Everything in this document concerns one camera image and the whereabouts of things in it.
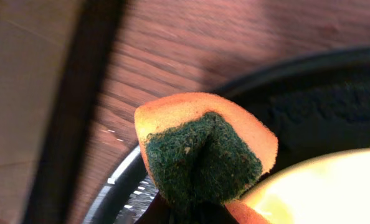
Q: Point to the black rectangular water tray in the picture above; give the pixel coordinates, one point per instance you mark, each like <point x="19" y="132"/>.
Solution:
<point x="53" y="56"/>

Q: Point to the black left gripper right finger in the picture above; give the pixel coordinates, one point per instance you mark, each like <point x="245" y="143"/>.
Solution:
<point x="234" y="212"/>

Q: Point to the round black serving tray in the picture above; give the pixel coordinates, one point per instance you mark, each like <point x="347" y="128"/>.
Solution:
<point x="313" y="105"/>

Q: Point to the yellow plate with sauce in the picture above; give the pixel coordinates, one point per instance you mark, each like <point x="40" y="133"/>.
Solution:
<point x="334" y="188"/>

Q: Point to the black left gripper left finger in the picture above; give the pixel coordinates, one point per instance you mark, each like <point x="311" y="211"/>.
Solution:
<point x="158" y="212"/>

